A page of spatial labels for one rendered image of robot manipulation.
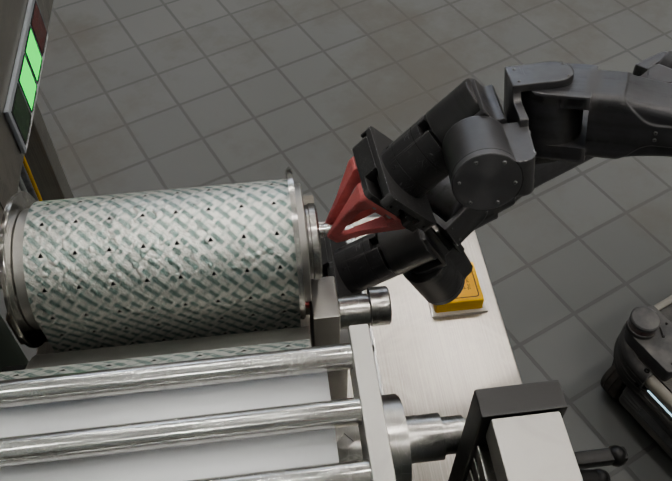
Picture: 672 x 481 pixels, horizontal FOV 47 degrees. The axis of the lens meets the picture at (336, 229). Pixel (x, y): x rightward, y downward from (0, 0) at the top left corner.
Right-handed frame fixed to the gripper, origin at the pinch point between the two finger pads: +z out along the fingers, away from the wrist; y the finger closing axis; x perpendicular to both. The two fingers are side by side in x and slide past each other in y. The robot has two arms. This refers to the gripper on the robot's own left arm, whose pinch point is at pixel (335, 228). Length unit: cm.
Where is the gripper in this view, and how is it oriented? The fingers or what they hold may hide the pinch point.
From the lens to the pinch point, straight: 76.9
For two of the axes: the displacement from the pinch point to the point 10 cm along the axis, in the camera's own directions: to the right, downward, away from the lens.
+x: -7.1, -3.9, -5.9
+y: -1.6, -7.2, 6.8
